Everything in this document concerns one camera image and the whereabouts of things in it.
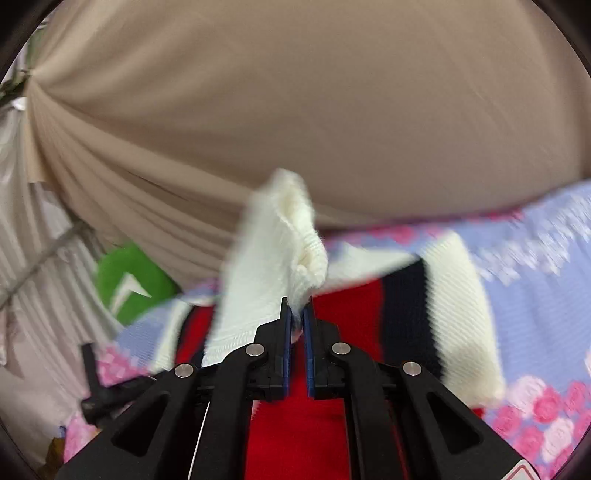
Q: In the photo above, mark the pink blue floral bedsheet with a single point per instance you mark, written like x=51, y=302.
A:
x=531, y=300

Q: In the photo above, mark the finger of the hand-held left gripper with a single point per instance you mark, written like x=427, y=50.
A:
x=99, y=397

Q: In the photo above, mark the grey rod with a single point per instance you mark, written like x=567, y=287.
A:
x=41, y=261

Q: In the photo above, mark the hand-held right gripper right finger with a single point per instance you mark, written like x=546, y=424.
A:
x=308, y=342

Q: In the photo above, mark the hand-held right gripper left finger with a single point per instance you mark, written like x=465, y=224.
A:
x=286, y=333

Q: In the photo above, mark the white satin curtain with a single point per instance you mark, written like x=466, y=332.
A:
x=37, y=277

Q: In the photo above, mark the green cushion with white mark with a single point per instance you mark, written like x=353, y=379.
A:
x=115, y=272

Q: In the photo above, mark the beige draped cloth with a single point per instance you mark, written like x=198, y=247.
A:
x=300, y=92

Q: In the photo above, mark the white red navy knit sweater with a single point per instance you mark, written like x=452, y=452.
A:
x=258, y=258

